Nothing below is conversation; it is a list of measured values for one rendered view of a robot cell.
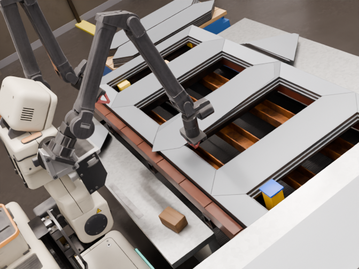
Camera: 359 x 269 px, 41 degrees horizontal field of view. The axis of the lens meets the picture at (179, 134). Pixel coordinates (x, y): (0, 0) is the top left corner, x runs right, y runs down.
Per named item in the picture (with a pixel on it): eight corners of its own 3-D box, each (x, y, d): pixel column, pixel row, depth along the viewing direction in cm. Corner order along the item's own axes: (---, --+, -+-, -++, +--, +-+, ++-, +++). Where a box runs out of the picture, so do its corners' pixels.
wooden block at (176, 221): (161, 223, 193) (157, 215, 190) (171, 213, 196) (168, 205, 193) (178, 234, 186) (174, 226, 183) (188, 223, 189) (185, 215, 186)
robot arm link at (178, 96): (112, 18, 161) (124, 23, 152) (125, 8, 162) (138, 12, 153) (174, 109, 185) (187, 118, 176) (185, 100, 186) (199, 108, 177)
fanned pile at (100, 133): (92, 117, 272) (89, 111, 270) (122, 145, 242) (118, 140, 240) (73, 128, 269) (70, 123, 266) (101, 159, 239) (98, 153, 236)
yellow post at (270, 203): (281, 218, 177) (272, 182, 166) (290, 226, 173) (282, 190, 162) (271, 226, 176) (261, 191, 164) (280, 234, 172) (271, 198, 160)
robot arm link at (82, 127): (95, 1, 156) (105, 4, 148) (132, 13, 163) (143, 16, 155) (61, 128, 166) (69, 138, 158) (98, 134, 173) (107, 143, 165)
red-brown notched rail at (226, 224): (89, 97, 273) (85, 88, 269) (282, 271, 150) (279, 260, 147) (83, 101, 272) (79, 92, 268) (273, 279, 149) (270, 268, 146)
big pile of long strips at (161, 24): (192, -1, 330) (189, -9, 327) (226, 10, 300) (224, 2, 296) (94, 55, 308) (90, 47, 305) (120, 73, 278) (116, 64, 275)
